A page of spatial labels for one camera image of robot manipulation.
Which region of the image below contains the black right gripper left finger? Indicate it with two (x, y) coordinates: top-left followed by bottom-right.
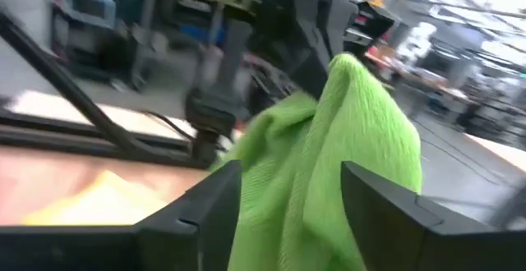
(0, 159), (242, 271)

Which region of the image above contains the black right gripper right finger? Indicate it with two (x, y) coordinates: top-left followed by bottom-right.
(340, 160), (526, 271)

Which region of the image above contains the yellow microfiber towel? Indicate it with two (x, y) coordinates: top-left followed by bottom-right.
(22, 170), (173, 226)

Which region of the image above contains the green microfiber towel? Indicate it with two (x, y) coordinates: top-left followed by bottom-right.
(211, 53), (423, 271)

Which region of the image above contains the black aluminium table frame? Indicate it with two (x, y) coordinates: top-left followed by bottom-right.
(0, 10), (219, 170)

